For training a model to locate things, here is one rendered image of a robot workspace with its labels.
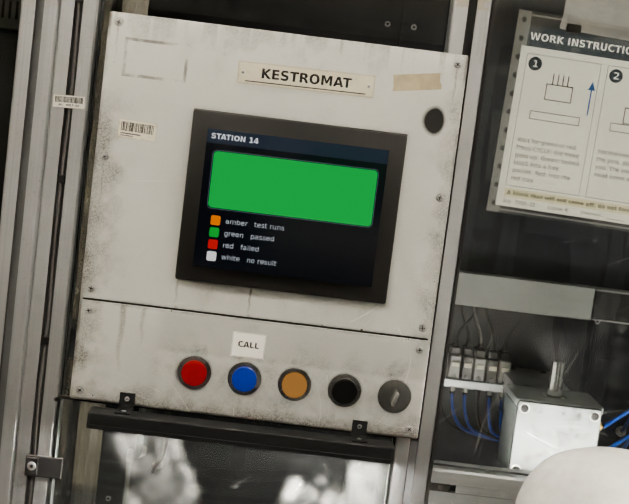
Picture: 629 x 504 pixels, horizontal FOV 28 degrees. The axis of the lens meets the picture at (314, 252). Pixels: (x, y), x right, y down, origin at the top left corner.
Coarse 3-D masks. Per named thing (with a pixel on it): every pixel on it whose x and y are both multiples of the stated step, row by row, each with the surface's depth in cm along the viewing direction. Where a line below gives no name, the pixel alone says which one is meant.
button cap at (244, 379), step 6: (234, 372) 148; (240, 372) 148; (246, 372) 148; (252, 372) 148; (234, 378) 148; (240, 378) 148; (246, 378) 148; (252, 378) 148; (234, 384) 149; (240, 384) 149; (246, 384) 149; (252, 384) 149; (240, 390) 149; (246, 390) 149
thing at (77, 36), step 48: (96, 0) 146; (96, 48) 149; (48, 144) 147; (48, 192) 148; (48, 240) 149; (48, 288) 150; (48, 336) 150; (48, 384) 150; (48, 432) 151; (48, 480) 152
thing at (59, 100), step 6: (54, 96) 147; (60, 96) 147; (66, 96) 147; (72, 96) 147; (78, 96) 147; (54, 102) 147; (60, 102) 147; (66, 102) 147; (72, 102) 147; (78, 102) 147; (84, 102) 147; (72, 108) 147; (78, 108) 147; (84, 108) 147
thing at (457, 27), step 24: (456, 0) 146; (480, 0) 146; (456, 24) 146; (480, 24) 146; (456, 48) 147; (480, 48) 147; (480, 72) 147; (456, 168) 148; (456, 192) 148; (456, 216) 149; (456, 240) 149; (456, 264) 149; (432, 336) 151; (432, 360) 150; (432, 384) 151; (432, 408) 151; (432, 432) 151
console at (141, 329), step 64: (128, 64) 146; (192, 64) 146; (256, 64) 146; (320, 64) 146; (384, 64) 146; (448, 64) 146; (128, 128) 146; (192, 128) 145; (256, 128) 145; (320, 128) 145; (384, 128) 146; (448, 128) 147; (128, 192) 147; (192, 192) 146; (384, 192) 146; (448, 192) 147; (128, 256) 148; (192, 256) 147; (384, 256) 147; (128, 320) 149; (192, 320) 149; (256, 320) 149; (320, 320) 149; (384, 320) 149; (128, 384) 150; (192, 384) 149; (256, 384) 149; (320, 384) 150; (384, 384) 149
